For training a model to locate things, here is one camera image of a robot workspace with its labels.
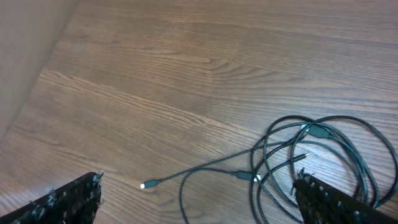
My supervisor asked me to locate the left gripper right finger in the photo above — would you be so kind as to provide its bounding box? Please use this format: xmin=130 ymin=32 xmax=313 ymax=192
xmin=293 ymin=170 xmax=397 ymax=224

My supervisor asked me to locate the black USB-C cable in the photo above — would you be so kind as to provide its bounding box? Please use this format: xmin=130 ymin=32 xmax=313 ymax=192
xmin=139 ymin=116 xmax=380 ymax=224

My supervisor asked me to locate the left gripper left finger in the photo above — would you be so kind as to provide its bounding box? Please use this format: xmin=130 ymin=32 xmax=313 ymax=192
xmin=1 ymin=171 xmax=104 ymax=224

